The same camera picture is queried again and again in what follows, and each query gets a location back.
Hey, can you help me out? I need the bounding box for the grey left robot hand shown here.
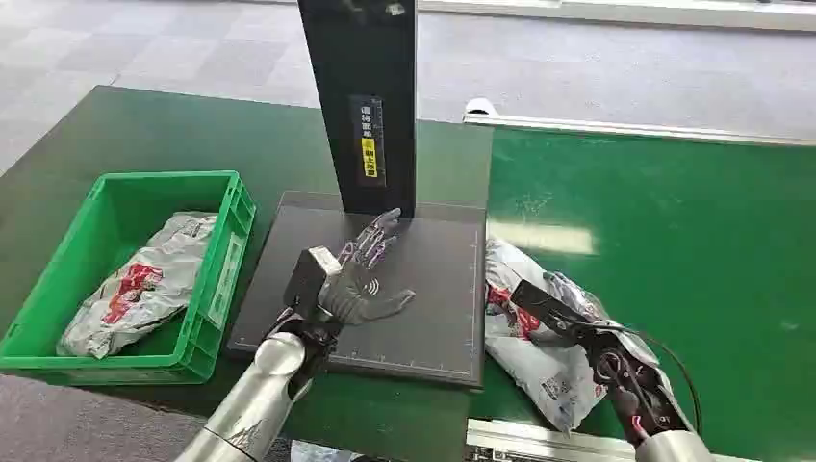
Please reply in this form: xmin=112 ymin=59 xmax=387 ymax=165
xmin=317 ymin=208 xmax=417 ymax=327

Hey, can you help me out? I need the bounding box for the dark right robot hand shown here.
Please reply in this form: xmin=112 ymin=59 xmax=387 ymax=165
xmin=509 ymin=278 xmax=696 ymax=447

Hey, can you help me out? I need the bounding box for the grey parcel bag red print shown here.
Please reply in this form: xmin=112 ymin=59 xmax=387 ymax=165
xmin=483 ymin=237 xmax=662 ymax=435
xmin=56 ymin=212 xmax=219 ymax=360

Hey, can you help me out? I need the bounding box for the black scale platform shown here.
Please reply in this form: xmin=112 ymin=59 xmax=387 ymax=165
xmin=226 ymin=191 xmax=489 ymax=390

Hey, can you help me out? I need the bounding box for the white crate label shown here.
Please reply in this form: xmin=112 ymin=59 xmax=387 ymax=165
xmin=206 ymin=232 xmax=247 ymax=330

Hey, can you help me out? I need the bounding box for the green conveyor belt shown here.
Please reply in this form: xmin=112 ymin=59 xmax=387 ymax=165
xmin=470 ymin=127 xmax=816 ymax=462

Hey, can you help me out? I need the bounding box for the green plastic crate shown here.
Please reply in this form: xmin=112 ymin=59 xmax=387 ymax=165
xmin=0 ymin=169 xmax=258 ymax=386

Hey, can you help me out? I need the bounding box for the black and yellow label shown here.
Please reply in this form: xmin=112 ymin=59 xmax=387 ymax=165
xmin=348 ymin=94 xmax=388 ymax=189

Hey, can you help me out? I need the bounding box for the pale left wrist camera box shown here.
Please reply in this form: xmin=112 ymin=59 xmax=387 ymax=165
xmin=283 ymin=246 xmax=343 ymax=315

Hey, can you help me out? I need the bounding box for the black cable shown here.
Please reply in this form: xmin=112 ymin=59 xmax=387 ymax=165
xmin=627 ymin=326 xmax=703 ymax=436

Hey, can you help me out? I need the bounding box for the aluminium conveyor rail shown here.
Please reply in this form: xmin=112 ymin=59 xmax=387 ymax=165
xmin=464 ymin=417 xmax=766 ymax=462
xmin=462 ymin=97 xmax=816 ymax=148

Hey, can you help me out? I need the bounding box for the black upright post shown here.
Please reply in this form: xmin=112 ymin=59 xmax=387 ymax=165
xmin=296 ymin=0 xmax=419 ymax=219

